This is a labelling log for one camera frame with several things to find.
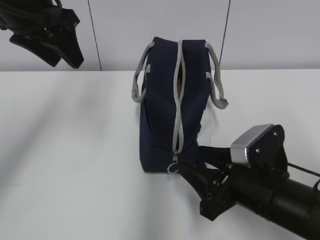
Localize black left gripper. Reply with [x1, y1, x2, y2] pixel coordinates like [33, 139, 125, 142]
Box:
[0, 0, 84, 68]

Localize brown bread roll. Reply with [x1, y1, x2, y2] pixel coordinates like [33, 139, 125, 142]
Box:
[177, 76, 182, 97]

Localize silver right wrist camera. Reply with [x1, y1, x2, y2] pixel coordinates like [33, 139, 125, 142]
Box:
[230, 123, 274, 167]

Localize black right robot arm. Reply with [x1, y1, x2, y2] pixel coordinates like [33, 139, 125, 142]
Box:
[177, 123, 320, 240]

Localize navy blue lunch bag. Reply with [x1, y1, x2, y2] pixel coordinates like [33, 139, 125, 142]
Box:
[131, 37, 229, 174]

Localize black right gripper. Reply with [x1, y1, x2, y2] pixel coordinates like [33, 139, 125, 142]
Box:
[177, 124, 290, 221]

